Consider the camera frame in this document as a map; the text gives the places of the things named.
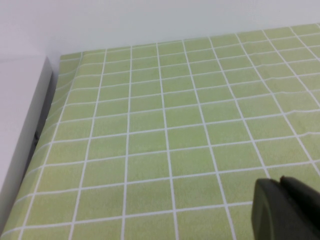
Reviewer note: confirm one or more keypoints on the white side board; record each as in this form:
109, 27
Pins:
25, 112

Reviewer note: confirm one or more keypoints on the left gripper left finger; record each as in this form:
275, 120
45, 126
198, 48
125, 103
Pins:
275, 215

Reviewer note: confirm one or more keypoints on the green checkered tablecloth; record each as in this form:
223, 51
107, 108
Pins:
150, 125

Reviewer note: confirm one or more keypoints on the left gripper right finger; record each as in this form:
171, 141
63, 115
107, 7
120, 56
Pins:
305, 195

